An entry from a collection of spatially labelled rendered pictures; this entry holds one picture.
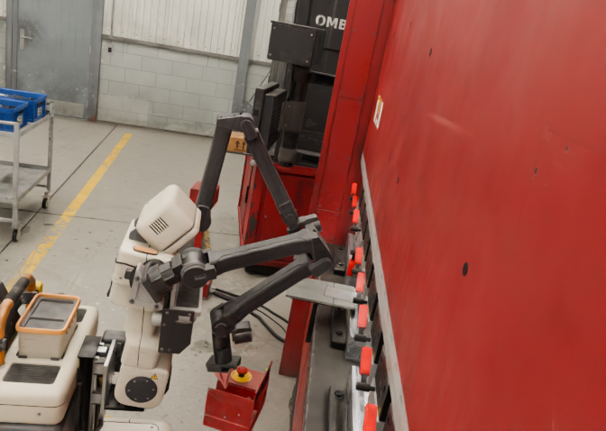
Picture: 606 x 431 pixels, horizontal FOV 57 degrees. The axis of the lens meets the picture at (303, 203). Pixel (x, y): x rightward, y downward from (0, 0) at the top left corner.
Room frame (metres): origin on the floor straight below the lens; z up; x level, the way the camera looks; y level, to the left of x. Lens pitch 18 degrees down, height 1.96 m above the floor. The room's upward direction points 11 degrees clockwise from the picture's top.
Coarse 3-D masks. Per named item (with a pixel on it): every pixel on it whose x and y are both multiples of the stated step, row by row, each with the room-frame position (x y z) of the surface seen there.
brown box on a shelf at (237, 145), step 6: (234, 132) 4.17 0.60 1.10; (234, 138) 3.99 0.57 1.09; (240, 138) 4.00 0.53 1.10; (228, 144) 3.98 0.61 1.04; (234, 144) 3.99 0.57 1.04; (240, 144) 4.00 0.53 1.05; (246, 144) 4.02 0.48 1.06; (228, 150) 3.98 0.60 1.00; (234, 150) 3.99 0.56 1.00; (240, 150) 4.00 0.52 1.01
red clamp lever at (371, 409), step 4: (368, 404) 0.90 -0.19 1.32; (372, 404) 0.90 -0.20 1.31; (368, 408) 0.89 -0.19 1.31; (372, 408) 0.89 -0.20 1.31; (376, 408) 0.89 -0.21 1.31; (364, 412) 0.89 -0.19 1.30; (368, 412) 0.88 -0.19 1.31; (372, 412) 0.89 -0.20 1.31; (376, 412) 0.89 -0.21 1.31; (364, 416) 0.88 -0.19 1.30; (368, 416) 0.88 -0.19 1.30; (372, 416) 0.88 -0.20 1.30; (376, 416) 0.88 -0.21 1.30; (364, 420) 0.87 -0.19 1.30; (368, 420) 0.87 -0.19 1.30; (372, 420) 0.87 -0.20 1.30; (364, 424) 0.87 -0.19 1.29; (368, 424) 0.87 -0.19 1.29; (372, 424) 0.87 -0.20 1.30; (364, 428) 0.86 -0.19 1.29; (368, 428) 0.86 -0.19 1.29; (372, 428) 0.86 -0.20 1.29
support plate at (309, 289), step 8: (304, 280) 2.04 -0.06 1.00; (312, 280) 2.06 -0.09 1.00; (320, 280) 2.07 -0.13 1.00; (296, 288) 1.97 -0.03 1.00; (304, 288) 1.98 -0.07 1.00; (312, 288) 1.99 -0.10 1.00; (320, 288) 2.00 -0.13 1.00; (336, 288) 2.03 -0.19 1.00; (344, 288) 2.05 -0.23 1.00; (352, 288) 2.06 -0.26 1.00; (288, 296) 1.90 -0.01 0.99; (296, 296) 1.90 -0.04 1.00; (304, 296) 1.91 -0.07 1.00; (312, 296) 1.92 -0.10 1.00; (320, 296) 1.94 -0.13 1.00; (328, 304) 1.89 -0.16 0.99; (336, 304) 1.89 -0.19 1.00; (344, 304) 1.91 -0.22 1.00; (352, 304) 1.92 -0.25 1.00
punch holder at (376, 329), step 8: (376, 312) 1.27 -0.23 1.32; (376, 320) 1.23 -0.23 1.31; (376, 328) 1.20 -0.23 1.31; (368, 336) 1.27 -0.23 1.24; (376, 336) 1.18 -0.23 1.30; (368, 344) 1.24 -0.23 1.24; (376, 344) 1.15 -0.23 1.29; (376, 352) 1.13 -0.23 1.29; (376, 360) 1.13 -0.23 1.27; (376, 368) 1.13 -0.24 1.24; (368, 376) 1.14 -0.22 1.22
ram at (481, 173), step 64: (448, 0) 1.33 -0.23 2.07; (512, 0) 0.81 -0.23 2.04; (576, 0) 0.59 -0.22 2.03; (384, 64) 2.65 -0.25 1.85; (448, 64) 1.14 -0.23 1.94; (512, 64) 0.73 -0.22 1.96; (576, 64) 0.54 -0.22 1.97; (384, 128) 2.04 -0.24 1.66; (448, 128) 1.00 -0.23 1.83; (512, 128) 0.66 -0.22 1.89; (576, 128) 0.50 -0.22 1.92; (384, 192) 1.64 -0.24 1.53; (448, 192) 0.88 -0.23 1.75; (512, 192) 0.60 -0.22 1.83; (576, 192) 0.46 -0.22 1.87; (384, 256) 1.35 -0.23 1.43; (448, 256) 0.78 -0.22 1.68; (512, 256) 0.55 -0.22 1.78; (576, 256) 0.42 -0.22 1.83; (384, 320) 1.14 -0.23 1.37; (448, 320) 0.69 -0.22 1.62; (512, 320) 0.50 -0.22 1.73; (576, 320) 0.39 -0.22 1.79; (448, 384) 0.62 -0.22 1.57; (512, 384) 0.46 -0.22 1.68; (576, 384) 0.36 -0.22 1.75
